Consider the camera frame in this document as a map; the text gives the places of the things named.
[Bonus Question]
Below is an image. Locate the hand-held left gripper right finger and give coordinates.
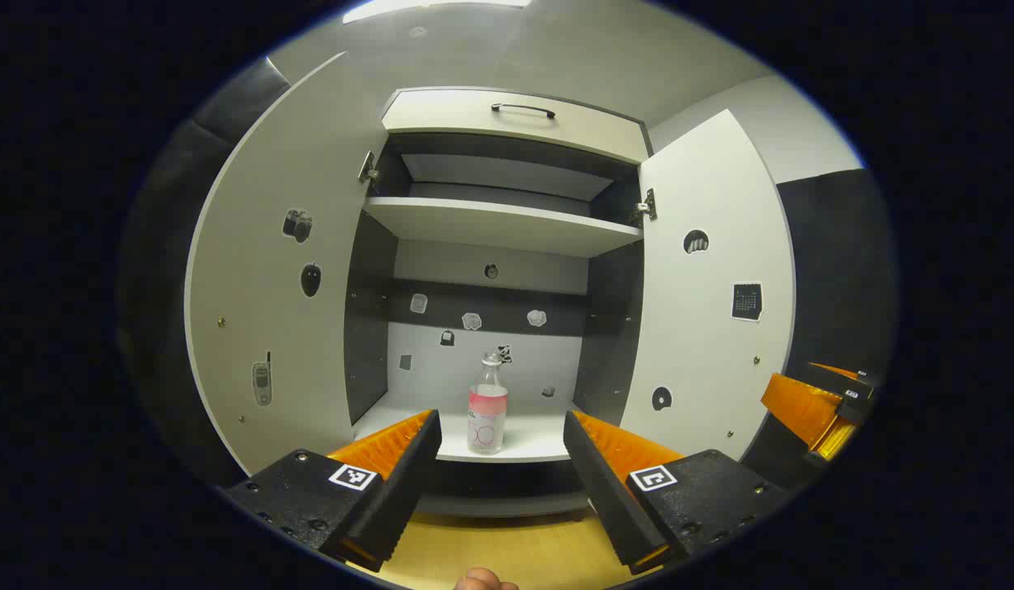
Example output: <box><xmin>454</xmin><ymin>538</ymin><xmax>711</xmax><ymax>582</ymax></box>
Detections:
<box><xmin>563</xmin><ymin>410</ymin><xmax>790</xmax><ymax>576</ymax></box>

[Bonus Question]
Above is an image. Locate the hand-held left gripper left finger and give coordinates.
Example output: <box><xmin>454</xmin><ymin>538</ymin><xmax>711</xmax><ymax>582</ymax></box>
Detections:
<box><xmin>219</xmin><ymin>408</ymin><xmax>444</xmax><ymax>573</ymax></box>

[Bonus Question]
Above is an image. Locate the clear bottle pink label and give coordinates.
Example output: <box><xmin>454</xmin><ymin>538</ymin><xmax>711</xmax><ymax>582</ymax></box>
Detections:
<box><xmin>466</xmin><ymin>348</ymin><xmax>509</xmax><ymax>456</ymax></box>

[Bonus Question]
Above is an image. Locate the white and grey cabinet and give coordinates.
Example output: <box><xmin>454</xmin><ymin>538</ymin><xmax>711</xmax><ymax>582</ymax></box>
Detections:
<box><xmin>343</xmin><ymin>86</ymin><xmax>655</xmax><ymax>519</ymax></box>

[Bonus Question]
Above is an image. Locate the white cabinet door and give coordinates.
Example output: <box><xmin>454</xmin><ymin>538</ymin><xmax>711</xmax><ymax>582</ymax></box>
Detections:
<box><xmin>620</xmin><ymin>109</ymin><xmax>797</xmax><ymax>464</ymax></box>
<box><xmin>183</xmin><ymin>51</ymin><xmax>393</xmax><ymax>476</ymax></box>

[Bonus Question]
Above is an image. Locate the white cabinet shelf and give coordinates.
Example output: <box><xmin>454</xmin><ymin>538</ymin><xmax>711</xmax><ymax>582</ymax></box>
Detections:
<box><xmin>364</xmin><ymin>197</ymin><xmax>644</xmax><ymax>259</ymax></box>

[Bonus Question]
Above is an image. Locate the white cabinet drawer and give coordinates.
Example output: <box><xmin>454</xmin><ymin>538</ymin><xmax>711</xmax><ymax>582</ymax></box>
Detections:
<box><xmin>382</xmin><ymin>88</ymin><xmax>651</xmax><ymax>165</ymax></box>

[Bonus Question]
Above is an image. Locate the ceiling light panel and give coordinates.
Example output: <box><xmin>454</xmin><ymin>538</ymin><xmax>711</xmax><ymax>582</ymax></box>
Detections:
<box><xmin>342</xmin><ymin>0</ymin><xmax>534</xmax><ymax>24</ymax></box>

